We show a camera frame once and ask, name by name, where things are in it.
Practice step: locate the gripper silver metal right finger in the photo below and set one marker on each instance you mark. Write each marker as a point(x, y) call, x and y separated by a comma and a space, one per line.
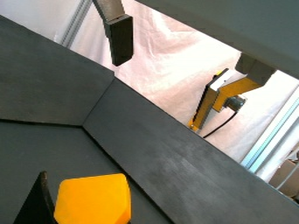
point(223, 92)

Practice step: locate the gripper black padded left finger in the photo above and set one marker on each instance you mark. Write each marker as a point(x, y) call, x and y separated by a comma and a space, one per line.
point(119, 29)

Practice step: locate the orange three prong block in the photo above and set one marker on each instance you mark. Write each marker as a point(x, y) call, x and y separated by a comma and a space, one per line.
point(94, 200)

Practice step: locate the black curved fixture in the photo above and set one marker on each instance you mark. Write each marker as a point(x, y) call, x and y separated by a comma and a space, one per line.
point(38, 207)

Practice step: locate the white cloth backdrop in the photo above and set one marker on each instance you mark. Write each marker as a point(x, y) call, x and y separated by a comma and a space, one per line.
point(174, 63)

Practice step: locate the aluminium frame profile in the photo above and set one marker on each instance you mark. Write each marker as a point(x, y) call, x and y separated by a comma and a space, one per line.
point(273, 135)

